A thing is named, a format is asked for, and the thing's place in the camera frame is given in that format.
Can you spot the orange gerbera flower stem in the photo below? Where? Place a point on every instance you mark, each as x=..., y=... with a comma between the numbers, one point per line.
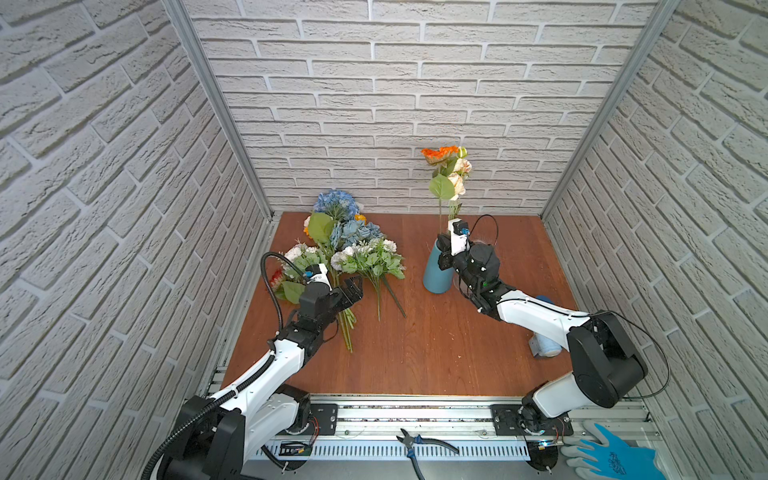
x=442, y=161

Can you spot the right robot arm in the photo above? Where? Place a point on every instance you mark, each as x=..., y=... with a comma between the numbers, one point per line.
x=605, y=362

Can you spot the aluminium rail frame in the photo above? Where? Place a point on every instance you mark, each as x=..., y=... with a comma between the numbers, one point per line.
x=369, y=425

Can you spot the blue spray bottle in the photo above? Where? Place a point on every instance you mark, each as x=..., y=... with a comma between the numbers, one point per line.
x=543, y=347

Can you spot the dusty blue flower stem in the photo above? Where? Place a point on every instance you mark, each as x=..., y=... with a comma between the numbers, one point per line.
x=352, y=232

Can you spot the peach rose flower stem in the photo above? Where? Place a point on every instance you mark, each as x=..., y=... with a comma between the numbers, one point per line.
x=458, y=176

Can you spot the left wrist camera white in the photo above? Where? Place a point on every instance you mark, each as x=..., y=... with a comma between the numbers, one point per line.
x=317, y=273

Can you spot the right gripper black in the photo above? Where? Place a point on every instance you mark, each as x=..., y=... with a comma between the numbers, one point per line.
x=448, y=258

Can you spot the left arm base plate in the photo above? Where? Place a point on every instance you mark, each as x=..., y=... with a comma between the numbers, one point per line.
x=315, y=419

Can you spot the white pink flower bunch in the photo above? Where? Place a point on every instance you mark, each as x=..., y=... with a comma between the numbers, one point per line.
x=285, y=281

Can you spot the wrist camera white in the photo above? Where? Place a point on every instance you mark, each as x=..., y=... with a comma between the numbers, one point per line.
x=317, y=273
x=459, y=236

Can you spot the white lilac flower bouquet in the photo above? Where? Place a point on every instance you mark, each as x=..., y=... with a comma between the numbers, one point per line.
x=374, y=260

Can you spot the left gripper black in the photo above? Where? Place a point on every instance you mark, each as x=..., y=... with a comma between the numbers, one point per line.
x=346, y=293

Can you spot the teal ceramic vase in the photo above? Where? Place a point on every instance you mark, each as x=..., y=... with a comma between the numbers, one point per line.
x=435, y=280

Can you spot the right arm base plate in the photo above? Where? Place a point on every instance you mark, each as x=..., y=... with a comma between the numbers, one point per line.
x=519, y=420

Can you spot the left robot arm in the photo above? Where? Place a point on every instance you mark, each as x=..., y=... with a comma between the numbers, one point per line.
x=215, y=436

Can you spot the blue hydrangea flower stem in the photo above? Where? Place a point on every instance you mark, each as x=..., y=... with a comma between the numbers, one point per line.
x=338, y=204

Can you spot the blue work glove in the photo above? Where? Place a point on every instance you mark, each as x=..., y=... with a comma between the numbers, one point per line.
x=609, y=457

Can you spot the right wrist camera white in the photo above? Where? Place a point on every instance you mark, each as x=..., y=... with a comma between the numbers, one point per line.
x=459, y=236

